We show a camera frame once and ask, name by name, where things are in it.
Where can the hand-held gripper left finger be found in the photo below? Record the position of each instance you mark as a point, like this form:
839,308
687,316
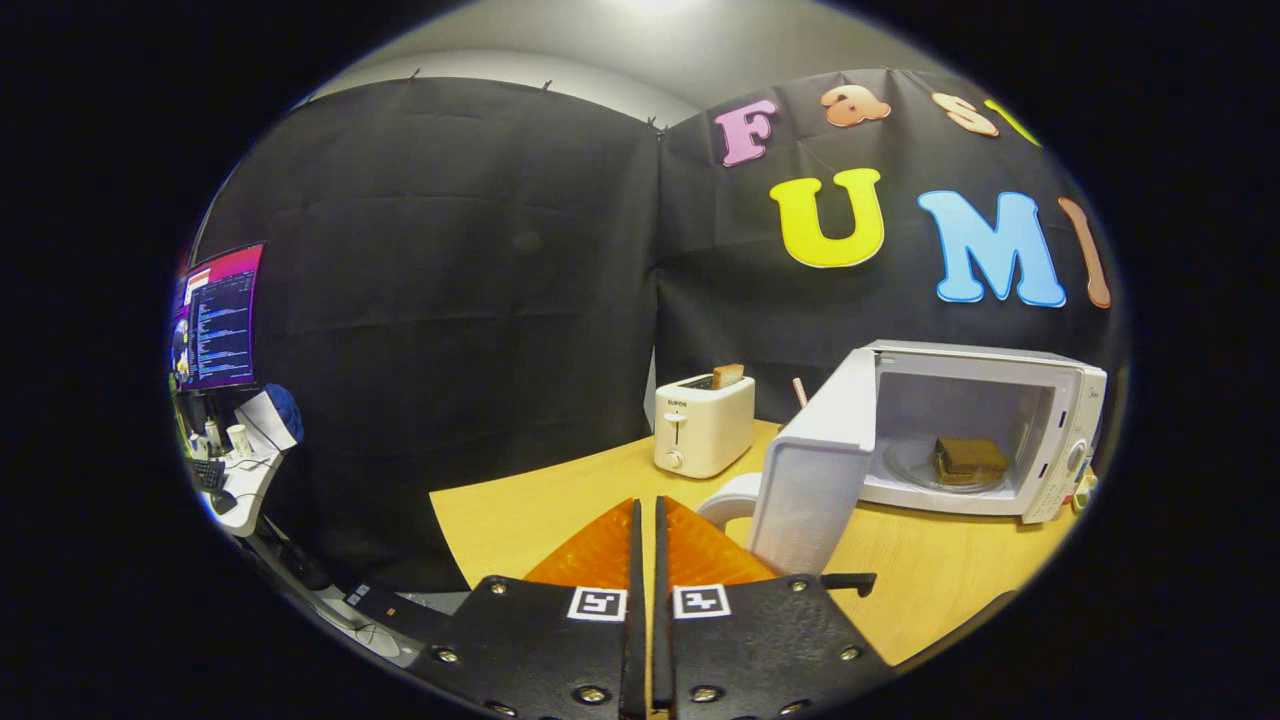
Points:
636,660

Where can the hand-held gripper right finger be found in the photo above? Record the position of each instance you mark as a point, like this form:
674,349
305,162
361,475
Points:
662,650

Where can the white microwave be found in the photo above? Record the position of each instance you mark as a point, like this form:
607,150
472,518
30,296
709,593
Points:
815,470

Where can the brown sandwich with green lettuce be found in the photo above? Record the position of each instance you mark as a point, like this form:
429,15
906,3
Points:
970,458

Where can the white toaster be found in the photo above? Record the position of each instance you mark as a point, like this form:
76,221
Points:
700,430

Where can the toast slice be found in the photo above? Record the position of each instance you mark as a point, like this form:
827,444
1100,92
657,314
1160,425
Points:
728,376

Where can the pink stick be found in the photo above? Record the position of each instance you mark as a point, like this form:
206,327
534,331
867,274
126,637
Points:
799,392

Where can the white desk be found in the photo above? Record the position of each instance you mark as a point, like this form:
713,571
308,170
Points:
248,490

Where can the blue cloth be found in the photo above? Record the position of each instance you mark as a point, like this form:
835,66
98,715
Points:
287,410

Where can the white paper sheet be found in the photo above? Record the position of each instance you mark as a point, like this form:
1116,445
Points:
262,425

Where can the black computer mouse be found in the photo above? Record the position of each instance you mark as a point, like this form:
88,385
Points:
223,502

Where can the white paper cup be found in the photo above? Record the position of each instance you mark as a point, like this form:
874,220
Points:
239,440

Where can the black keyboard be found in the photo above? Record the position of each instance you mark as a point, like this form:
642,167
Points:
208,474

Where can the computer monitor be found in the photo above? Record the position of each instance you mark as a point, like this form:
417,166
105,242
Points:
225,320

